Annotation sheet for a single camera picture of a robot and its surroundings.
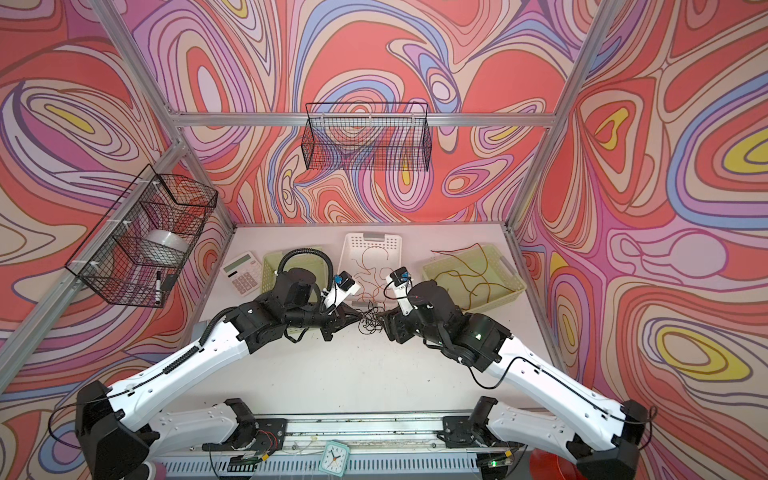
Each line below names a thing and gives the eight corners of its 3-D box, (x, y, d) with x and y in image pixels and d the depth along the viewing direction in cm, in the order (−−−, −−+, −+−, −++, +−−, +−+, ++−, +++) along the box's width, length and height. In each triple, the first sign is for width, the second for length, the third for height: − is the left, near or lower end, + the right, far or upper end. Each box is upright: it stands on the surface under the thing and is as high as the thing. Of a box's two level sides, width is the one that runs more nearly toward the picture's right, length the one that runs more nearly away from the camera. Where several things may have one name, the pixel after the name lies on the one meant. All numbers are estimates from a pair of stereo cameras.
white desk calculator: (223, 273, 107) (219, 268, 104) (252, 255, 112) (249, 250, 110) (243, 298, 100) (239, 293, 98) (273, 278, 105) (270, 273, 103)
